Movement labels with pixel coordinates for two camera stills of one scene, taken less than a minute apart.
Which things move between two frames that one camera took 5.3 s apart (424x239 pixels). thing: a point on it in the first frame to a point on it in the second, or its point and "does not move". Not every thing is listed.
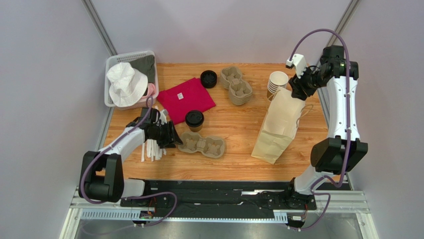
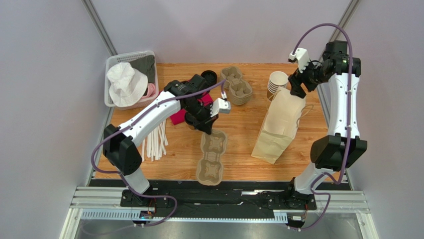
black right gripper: (298, 87) does not move
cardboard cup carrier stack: (240, 91) does not move
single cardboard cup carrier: (210, 146) to (210, 170)
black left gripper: (171, 137) to (206, 126)
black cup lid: (194, 118) does not move
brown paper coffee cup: (195, 129) does not move
